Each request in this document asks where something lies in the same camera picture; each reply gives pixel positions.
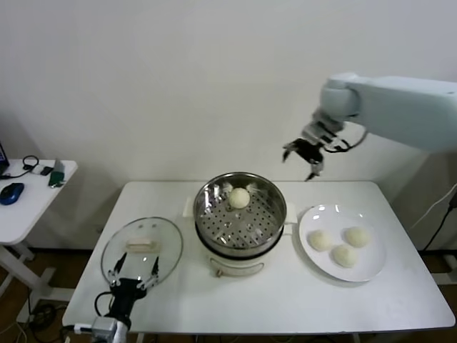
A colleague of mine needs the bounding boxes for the stainless steel steamer basket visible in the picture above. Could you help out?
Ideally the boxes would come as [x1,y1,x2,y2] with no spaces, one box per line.
[193,171,288,259]

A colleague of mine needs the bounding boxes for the white steamed baozi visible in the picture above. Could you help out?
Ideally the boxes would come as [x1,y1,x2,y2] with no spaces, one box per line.
[331,244,358,268]
[343,226,370,248]
[228,188,250,209]
[308,230,333,251]

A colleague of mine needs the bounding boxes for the green card holder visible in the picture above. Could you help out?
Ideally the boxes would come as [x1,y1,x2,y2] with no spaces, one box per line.
[48,170,67,189]

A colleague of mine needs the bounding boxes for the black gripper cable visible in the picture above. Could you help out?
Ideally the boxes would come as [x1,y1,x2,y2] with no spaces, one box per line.
[333,123,368,154]
[94,291,116,319]

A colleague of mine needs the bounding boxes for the black headphone cable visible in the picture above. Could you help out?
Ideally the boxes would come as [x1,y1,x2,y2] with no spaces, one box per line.
[0,155,41,179]

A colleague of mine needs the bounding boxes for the round glass pot lid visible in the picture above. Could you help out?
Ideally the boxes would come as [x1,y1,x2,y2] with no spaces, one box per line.
[100,216,184,291]

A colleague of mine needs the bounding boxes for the white side table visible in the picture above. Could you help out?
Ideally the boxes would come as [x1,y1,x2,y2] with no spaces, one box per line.
[0,159,79,315]

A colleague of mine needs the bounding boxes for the black power cable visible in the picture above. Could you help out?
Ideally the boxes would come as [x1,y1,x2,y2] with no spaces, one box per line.
[423,191,457,251]

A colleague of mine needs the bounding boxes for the blue computer mouse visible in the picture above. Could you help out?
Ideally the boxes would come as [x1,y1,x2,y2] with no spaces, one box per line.
[0,182,25,207]

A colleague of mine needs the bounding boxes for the white electric cooking pot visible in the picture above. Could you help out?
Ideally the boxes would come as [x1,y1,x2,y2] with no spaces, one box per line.
[182,198,298,278]

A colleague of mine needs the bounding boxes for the large white plate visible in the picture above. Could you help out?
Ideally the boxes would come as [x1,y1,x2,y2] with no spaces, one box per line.
[298,203,388,283]

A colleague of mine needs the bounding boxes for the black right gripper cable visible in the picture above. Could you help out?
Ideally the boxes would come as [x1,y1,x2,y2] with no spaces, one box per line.
[333,123,368,154]

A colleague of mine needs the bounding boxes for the black floor cables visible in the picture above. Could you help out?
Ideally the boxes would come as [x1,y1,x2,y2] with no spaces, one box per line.
[14,299,69,343]

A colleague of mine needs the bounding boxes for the white wall cable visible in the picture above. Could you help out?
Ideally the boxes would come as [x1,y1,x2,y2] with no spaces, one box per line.
[408,182,457,230]

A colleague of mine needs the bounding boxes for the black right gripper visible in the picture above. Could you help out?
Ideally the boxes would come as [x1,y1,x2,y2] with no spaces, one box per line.
[282,137,326,182]

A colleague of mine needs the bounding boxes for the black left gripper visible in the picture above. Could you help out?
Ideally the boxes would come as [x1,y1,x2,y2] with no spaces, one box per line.
[106,252,161,324]

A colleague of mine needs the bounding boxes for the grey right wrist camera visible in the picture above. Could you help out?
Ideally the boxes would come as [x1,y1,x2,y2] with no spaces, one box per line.
[302,119,338,148]

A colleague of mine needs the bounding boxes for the dark laptop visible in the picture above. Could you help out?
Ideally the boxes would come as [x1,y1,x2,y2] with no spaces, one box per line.
[0,141,10,177]

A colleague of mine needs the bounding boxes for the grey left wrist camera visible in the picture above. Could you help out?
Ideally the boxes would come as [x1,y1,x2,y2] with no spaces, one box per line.
[73,317,119,343]

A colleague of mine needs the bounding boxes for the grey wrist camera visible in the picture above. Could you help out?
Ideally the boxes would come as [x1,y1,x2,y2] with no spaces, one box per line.
[302,119,338,148]
[73,317,119,343]

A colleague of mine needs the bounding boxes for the white stand foot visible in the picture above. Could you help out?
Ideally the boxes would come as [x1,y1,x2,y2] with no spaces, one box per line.
[433,253,457,286]

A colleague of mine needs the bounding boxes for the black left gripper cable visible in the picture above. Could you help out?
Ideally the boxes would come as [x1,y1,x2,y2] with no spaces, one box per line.
[94,291,116,319]

